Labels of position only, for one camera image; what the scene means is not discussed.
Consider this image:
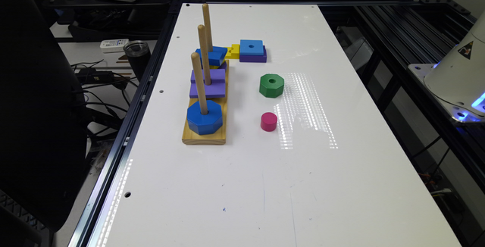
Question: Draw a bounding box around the green octagonal block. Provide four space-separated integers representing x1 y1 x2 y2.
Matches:
259 73 284 98

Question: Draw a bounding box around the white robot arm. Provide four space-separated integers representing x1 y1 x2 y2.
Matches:
408 15 484 123

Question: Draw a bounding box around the pink cylinder block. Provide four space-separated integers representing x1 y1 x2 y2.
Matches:
260 112 277 132

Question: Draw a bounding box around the lavender square block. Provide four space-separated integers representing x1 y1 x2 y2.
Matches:
189 69 226 98

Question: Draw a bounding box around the blue octagonal block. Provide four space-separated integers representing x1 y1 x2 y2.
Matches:
186 100 223 135

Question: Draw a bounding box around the dark purple round block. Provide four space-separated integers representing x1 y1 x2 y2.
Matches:
219 61 227 70

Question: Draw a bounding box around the dark purple square block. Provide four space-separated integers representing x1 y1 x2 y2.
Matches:
239 46 268 63

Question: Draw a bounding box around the yellow block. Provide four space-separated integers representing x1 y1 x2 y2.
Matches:
225 44 240 59

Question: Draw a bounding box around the blue trapezoid block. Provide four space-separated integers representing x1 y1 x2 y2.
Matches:
208 46 228 67

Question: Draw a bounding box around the light blue square block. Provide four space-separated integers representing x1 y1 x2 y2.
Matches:
239 39 264 56

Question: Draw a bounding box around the wooden peg base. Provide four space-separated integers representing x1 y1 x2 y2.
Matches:
182 59 230 145

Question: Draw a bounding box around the front wooden peg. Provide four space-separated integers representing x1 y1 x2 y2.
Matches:
191 52 208 115

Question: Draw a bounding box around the rear wooden peg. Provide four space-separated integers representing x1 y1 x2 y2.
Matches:
202 3 213 52

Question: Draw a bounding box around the black tumbler cup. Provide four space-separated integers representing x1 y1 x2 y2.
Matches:
124 40 151 80

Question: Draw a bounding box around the white remote control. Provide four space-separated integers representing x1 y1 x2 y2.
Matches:
100 39 130 53

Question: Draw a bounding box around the black office chair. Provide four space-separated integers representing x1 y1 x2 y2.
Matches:
1 0 86 232

